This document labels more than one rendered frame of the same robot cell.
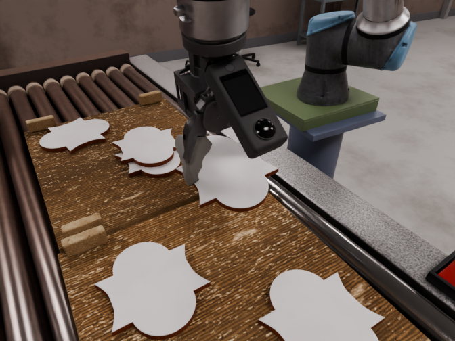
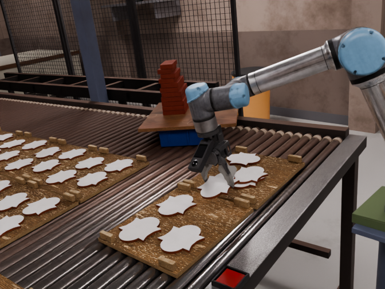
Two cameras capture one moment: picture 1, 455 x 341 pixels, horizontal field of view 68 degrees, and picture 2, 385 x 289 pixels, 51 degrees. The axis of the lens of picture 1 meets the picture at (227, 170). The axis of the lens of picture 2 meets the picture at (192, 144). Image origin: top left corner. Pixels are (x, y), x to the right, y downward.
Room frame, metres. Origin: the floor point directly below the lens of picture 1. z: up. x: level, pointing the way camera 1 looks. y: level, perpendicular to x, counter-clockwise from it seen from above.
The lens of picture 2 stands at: (-0.03, -1.16, 1.66)
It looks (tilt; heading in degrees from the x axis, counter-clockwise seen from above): 21 degrees down; 73
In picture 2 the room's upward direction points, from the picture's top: 7 degrees counter-clockwise
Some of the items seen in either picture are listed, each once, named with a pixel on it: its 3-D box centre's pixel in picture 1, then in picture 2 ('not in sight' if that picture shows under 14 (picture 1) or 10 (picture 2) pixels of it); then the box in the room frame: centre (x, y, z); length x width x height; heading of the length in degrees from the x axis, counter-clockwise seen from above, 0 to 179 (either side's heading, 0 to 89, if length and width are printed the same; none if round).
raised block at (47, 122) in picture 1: (41, 124); (240, 149); (0.70, 0.43, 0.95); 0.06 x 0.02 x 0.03; 122
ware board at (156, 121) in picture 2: not in sight; (192, 113); (0.63, 0.88, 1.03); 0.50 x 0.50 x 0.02; 62
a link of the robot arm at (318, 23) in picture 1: (331, 38); not in sight; (0.96, -0.28, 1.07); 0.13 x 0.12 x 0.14; 53
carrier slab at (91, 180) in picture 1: (127, 153); (244, 175); (0.60, 0.21, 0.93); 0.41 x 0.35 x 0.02; 32
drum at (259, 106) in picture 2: not in sight; (252, 100); (2.11, 3.09, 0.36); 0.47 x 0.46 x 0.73; 25
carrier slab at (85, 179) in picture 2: not in sight; (91, 171); (0.02, 0.61, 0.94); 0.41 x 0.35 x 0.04; 34
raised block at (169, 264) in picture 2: not in sight; (167, 263); (0.15, -0.22, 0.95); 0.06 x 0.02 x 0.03; 121
